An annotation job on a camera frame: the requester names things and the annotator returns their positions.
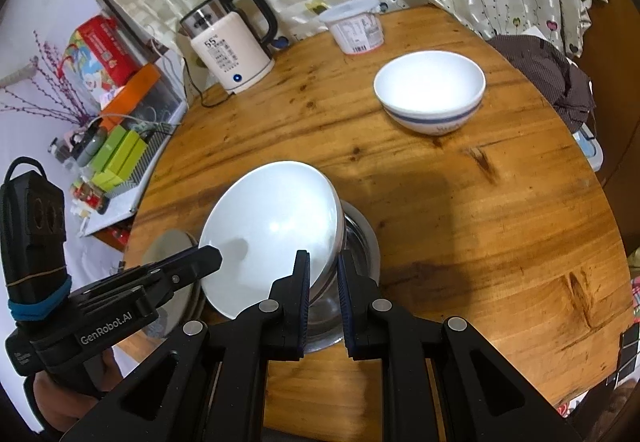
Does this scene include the white bowl with blue stripe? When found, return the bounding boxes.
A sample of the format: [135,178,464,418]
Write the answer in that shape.
[374,51,487,136]
[199,161,346,320]

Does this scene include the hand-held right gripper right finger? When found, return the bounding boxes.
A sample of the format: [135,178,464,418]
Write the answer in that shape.
[337,249,583,442]

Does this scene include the red carton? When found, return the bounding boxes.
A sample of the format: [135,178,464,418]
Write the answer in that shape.
[75,15,143,88]

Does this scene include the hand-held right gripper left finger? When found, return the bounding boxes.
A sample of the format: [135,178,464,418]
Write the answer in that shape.
[60,249,311,442]

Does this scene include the cream electric kettle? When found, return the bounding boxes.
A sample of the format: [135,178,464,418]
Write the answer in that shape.
[179,0,279,94]

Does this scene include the dark brown cloth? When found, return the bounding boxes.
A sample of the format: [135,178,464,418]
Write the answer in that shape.
[487,33,598,133]

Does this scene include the black kettle cable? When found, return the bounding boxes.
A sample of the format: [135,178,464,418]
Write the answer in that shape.
[184,57,238,109]

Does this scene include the clear storage box orange lid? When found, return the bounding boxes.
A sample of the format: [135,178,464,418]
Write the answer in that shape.
[100,63,190,128]

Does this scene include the stainless steel bowl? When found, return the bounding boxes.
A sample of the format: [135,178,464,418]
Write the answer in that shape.
[300,199,383,355]

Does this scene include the small red figurine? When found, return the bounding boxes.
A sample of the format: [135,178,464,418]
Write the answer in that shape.
[70,177,111,215]

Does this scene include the grey striped box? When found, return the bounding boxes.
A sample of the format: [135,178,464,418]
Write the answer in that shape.
[107,122,173,198]

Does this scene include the white plastic tub with lid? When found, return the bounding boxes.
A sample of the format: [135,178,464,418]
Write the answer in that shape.
[318,0,385,56]

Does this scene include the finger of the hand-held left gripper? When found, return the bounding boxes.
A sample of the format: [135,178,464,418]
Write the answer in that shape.
[150,245,224,295]
[136,249,201,279]

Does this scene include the person's left hand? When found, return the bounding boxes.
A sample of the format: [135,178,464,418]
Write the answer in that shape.
[31,347,125,429]

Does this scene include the green boxes stack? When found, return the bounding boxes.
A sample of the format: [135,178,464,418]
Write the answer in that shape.
[100,126,148,172]

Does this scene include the grey round device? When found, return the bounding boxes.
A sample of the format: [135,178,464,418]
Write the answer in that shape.
[75,122,108,163]

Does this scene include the purple decorative branches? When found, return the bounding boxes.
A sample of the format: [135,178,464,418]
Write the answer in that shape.
[0,30,96,128]

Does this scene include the brown wooden furniture panel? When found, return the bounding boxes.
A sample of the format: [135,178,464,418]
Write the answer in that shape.
[582,0,640,195]

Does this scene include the small dark-capped bottle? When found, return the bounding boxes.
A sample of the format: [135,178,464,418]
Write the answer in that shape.
[50,137,76,168]

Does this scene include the colourful cartoon box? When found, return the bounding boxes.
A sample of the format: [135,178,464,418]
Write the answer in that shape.
[60,40,121,115]

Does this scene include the white cable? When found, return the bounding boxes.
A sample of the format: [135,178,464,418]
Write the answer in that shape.
[102,112,168,135]

